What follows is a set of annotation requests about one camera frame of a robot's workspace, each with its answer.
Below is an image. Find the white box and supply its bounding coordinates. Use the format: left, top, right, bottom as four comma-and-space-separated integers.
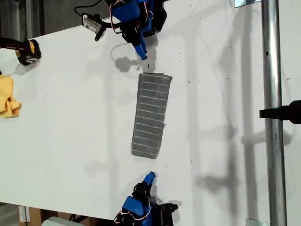
41, 216, 82, 226

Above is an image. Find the yellow cloth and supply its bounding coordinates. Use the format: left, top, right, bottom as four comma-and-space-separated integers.
0, 74, 22, 118

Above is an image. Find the black camera stalk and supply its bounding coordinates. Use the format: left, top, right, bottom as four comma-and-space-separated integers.
94, 21, 123, 42

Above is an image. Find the grey striped towel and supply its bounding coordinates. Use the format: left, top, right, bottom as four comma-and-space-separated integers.
131, 72, 173, 160

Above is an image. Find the white table bracket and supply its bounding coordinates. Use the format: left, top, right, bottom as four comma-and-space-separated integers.
18, 205, 31, 223

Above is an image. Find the black clamp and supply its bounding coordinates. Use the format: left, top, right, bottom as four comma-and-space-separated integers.
259, 100, 301, 125

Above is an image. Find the black yellow power tool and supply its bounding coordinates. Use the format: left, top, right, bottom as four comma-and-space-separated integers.
0, 36, 42, 66

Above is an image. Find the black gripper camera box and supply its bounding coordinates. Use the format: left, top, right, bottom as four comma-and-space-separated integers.
159, 203, 178, 226
82, 14, 103, 33

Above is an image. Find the black camera cable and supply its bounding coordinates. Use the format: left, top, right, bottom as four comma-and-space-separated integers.
74, 0, 106, 16

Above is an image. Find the steel post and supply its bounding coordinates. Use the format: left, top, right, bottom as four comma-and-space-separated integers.
261, 0, 288, 226

